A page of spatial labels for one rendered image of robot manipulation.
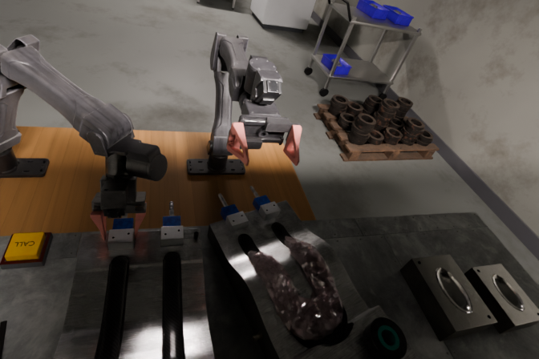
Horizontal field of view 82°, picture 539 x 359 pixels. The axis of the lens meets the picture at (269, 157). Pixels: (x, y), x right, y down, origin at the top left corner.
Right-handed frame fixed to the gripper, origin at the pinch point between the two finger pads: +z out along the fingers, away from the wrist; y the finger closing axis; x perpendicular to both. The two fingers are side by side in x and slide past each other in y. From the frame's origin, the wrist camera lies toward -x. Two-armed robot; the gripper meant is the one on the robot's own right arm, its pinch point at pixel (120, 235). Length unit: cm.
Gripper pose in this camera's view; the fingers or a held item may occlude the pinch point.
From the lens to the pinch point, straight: 79.5
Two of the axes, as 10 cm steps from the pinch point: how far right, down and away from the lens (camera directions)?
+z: -1.0, 9.7, 2.1
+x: -3.2, -2.3, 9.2
